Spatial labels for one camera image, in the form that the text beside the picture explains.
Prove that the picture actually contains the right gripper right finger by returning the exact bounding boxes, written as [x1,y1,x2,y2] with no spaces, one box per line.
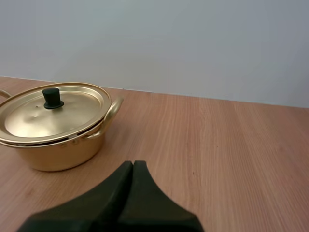
[113,160,206,232]

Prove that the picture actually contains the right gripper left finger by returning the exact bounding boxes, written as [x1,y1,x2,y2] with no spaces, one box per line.
[16,160,133,232]

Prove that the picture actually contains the gold lid with black knob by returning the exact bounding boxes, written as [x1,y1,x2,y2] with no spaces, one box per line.
[0,82,112,146]

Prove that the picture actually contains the gold-coloured pot with two handles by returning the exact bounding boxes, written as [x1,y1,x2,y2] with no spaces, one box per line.
[0,89,124,172]

